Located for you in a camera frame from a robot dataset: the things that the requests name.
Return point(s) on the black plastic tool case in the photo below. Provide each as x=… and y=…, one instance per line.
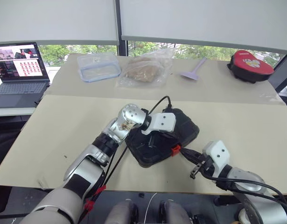
x=187, y=129

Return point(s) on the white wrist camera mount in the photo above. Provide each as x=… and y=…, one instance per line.
x=216, y=151
x=163, y=121

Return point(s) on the red heart-shaped case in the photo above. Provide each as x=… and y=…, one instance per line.
x=249, y=66

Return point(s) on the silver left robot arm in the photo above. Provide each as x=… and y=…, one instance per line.
x=87, y=163

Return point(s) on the wide white roller blind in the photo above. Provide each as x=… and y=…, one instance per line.
x=204, y=18

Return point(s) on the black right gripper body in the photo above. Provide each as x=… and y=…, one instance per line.
x=208, y=166

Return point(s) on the narrow white roller blind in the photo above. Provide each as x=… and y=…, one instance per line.
x=54, y=18

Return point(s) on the white side desk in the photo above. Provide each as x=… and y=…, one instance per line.
x=12, y=111

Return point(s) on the purple plastic spatula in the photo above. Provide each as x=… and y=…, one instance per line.
x=191, y=74

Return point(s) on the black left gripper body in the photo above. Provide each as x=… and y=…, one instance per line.
x=163, y=134

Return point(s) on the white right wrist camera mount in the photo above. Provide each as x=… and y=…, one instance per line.
x=216, y=151

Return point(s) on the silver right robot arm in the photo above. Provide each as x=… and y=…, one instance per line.
x=262, y=210

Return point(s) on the black device on floor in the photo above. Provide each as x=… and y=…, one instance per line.
x=198, y=219

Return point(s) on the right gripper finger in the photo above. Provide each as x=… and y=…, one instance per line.
x=192, y=155
x=196, y=170

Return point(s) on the grey rounded shape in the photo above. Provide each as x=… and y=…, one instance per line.
x=121, y=212
x=174, y=212

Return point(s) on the clear plastic food container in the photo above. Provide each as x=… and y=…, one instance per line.
x=99, y=67

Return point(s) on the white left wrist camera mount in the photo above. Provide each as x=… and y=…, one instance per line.
x=163, y=121

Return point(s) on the plastic bag with brown contents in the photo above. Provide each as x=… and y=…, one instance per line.
x=143, y=71

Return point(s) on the dark window frame post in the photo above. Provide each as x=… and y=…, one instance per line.
x=123, y=44

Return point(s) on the dark framed grey screen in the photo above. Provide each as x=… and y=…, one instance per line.
x=283, y=74

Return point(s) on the open grey laptop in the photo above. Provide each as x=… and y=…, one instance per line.
x=19, y=70

